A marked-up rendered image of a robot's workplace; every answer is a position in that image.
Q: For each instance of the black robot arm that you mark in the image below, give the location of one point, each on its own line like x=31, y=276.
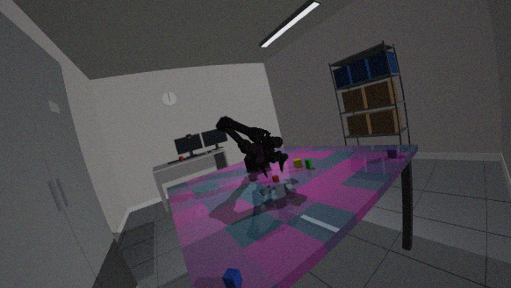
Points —
x=255, y=134

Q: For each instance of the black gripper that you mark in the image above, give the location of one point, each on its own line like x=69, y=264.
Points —
x=260, y=164

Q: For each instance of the yellow block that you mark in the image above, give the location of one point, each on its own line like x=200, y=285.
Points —
x=297, y=163

